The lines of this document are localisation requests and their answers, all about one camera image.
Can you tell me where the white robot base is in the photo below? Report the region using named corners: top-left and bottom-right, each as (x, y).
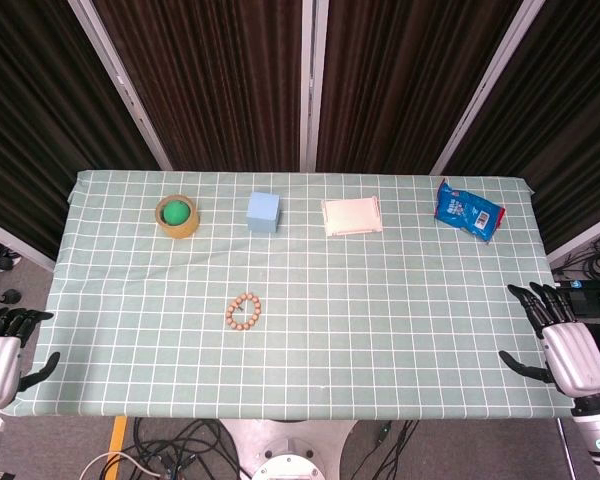
top-left (219, 417), bottom-right (361, 480)

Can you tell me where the white cable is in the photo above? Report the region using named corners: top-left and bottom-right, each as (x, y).
top-left (78, 451), bottom-right (162, 480)

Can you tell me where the white aluminium frame post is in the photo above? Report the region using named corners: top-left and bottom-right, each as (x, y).
top-left (298, 0), bottom-right (330, 173)
top-left (429, 0), bottom-right (549, 176)
top-left (68, 0), bottom-right (174, 172)

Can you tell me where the green ball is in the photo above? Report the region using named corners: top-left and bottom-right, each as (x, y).
top-left (161, 201), bottom-right (190, 226)

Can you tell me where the green checked tablecloth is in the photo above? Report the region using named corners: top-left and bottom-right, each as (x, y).
top-left (2, 169), bottom-right (574, 419)

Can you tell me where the light blue foam cube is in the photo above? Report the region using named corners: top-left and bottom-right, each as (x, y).
top-left (246, 191), bottom-right (282, 234)

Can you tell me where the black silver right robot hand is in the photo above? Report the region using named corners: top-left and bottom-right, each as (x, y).
top-left (498, 282), bottom-right (600, 399)

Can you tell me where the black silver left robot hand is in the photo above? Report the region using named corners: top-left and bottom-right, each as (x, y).
top-left (0, 307), bottom-right (61, 411)

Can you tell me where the dark brown ribbed curtain panel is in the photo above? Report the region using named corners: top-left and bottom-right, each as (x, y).
top-left (315, 0), bottom-right (525, 174)
top-left (0, 0), bottom-right (162, 262)
top-left (444, 0), bottom-right (600, 254)
top-left (92, 0), bottom-right (307, 173)

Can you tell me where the wooden bead bracelet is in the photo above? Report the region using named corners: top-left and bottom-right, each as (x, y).
top-left (224, 293), bottom-right (263, 332)

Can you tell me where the white plastic tray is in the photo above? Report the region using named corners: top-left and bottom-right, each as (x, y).
top-left (320, 196), bottom-right (385, 237)

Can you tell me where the blue snack bag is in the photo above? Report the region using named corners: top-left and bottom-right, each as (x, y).
top-left (433, 177), bottom-right (508, 245)

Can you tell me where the black foot pedal box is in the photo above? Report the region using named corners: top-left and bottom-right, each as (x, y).
top-left (554, 279), bottom-right (600, 317)

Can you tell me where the brown packing tape roll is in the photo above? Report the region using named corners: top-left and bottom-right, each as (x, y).
top-left (154, 194), bottom-right (200, 240)

